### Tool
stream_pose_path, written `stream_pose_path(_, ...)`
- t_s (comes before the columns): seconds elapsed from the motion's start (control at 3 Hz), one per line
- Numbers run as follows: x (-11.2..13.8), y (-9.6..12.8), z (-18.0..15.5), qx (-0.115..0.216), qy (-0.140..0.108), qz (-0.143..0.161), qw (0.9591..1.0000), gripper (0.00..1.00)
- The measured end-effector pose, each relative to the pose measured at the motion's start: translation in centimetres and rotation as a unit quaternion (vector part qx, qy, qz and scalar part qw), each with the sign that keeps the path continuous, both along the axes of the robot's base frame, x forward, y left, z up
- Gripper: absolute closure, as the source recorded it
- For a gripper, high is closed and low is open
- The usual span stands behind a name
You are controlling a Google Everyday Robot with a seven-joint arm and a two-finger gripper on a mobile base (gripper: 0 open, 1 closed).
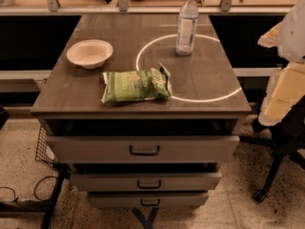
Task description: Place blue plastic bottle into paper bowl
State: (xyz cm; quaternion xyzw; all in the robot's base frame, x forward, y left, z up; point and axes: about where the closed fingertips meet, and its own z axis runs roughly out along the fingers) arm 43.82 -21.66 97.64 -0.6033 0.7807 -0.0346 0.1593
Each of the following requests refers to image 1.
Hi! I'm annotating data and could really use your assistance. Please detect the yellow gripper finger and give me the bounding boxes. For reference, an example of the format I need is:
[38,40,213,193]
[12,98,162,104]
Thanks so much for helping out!
[258,62,305,126]
[257,23,281,48]

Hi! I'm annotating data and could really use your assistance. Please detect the clear plastic water bottle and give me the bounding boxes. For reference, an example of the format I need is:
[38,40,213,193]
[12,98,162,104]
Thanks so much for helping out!
[175,0,198,55]

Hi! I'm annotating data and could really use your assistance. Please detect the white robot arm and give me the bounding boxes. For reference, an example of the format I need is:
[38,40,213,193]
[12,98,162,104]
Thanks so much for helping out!
[258,0,305,126]

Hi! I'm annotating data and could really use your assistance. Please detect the white paper bowl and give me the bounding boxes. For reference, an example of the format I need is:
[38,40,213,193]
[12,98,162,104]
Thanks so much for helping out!
[67,39,113,69]

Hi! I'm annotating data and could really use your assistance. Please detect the black office chair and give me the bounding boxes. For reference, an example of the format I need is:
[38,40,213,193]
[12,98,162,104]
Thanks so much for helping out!
[239,96,305,202]

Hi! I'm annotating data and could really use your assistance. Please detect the middle grey drawer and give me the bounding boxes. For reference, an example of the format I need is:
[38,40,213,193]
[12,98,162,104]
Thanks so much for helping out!
[71,172,222,192]

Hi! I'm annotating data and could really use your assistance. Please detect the grey drawer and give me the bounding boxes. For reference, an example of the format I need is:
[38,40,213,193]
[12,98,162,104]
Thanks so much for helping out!
[47,135,239,164]
[71,172,222,192]
[87,192,209,208]

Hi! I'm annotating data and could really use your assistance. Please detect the green chip bag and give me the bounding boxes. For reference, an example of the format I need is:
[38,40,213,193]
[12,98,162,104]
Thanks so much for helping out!
[101,64,172,103]

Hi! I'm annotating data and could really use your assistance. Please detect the grey drawer cabinet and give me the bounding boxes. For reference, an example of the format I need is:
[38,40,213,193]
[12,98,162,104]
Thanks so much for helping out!
[32,14,251,207]

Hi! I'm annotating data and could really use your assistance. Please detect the top grey drawer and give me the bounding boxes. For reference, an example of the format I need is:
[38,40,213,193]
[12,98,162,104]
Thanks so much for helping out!
[47,135,239,164]

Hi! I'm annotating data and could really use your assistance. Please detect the bottom grey drawer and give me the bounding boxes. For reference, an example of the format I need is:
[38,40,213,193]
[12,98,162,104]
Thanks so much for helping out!
[87,192,209,208]

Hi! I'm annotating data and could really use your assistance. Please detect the black metal stand leg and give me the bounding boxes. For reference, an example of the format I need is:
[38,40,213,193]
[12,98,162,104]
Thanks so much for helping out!
[0,166,69,229]

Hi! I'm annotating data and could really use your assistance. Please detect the wire mesh basket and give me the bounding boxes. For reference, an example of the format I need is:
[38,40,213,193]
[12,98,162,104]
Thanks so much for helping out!
[35,127,53,165]

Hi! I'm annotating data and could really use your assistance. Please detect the black floor cable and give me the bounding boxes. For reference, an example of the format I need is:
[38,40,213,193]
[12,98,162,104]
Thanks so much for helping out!
[0,175,59,204]

